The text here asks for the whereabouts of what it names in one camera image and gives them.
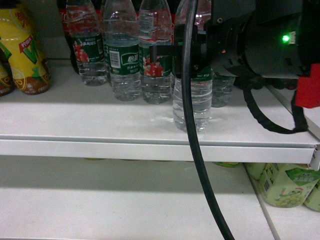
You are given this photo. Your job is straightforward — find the water bottle right rear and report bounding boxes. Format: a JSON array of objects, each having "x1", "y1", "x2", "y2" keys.
[{"x1": 211, "y1": 71, "x2": 236, "y2": 108}]

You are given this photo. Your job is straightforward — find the black sleeved cable loop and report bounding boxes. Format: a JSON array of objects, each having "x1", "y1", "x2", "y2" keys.
[{"x1": 241, "y1": 87, "x2": 310, "y2": 135}]

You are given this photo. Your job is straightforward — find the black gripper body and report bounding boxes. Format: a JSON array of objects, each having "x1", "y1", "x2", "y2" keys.
[{"x1": 191, "y1": 14, "x2": 248, "y2": 77}]

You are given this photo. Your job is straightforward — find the cola bottle behind left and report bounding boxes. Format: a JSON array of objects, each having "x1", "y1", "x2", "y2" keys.
[{"x1": 55, "y1": 0, "x2": 79, "y2": 74}]

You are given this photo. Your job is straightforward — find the white upper shelf board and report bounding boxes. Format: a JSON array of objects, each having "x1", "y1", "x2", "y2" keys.
[{"x1": 0, "y1": 60, "x2": 320, "y2": 168}]

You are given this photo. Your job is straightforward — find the clear water bottle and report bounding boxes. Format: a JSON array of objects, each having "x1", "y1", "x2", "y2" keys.
[{"x1": 172, "y1": 0, "x2": 213, "y2": 132}]

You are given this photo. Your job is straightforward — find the water bottle far left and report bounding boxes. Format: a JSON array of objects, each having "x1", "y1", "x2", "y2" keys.
[{"x1": 66, "y1": 0, "x2": 108, "y2": 87}]

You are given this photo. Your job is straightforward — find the white shelf board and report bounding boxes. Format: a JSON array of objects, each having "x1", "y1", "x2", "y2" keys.
[
  {"x1": 0, "y1": 60, "x2": 320, "y2": 168},
  {"x1": 0, "y1": 156, "x2": 320, "y2": 240}
]

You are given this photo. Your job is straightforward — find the water bottle barcode label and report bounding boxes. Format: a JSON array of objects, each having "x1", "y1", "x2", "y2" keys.
[{"x1": 102, "y1": 0, "x2": 141, "y2": 101}]

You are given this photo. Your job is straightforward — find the water bottle team label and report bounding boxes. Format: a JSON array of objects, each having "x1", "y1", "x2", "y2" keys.
[{"x1": 138, "y1": 0, "x2": 172, "y2": 105}]

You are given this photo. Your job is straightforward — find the green grape juice bottle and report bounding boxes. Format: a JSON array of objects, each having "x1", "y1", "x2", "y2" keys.
[{"x1": 258, "y1": 163, "x2": 320, "y2": 208}]

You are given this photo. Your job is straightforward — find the yellow lemon tea bottle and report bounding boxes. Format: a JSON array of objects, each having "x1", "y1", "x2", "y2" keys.
[{"x1": 0, "y1": 0, "x2": 50, "y2": 95}]

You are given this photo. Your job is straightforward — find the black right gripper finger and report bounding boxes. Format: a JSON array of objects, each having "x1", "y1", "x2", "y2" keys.
[{"x1": 173, "y1": 23, "x2": 185, "y2": 77}]

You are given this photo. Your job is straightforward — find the white lower shelf board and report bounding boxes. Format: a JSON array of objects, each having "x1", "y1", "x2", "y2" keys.
[{"x1": 0, "y1": 156, "x2": 320, "y2": 240}]

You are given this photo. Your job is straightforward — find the thick black cable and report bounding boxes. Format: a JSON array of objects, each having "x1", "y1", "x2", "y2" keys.
[{"x1": 181, "y1": 0, "x2": 236, "y2": 240}]

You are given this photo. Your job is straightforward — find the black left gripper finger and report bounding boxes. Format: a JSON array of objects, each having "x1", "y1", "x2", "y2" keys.
[{"x1": 149, "y1": 45, "x2": 177, "y2": 63}]

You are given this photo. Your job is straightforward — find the lemon tea bottle left edge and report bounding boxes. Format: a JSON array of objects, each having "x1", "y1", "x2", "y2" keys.
[{"x1": 0, "y1": 63, "x2": 15, "y2": 97}]

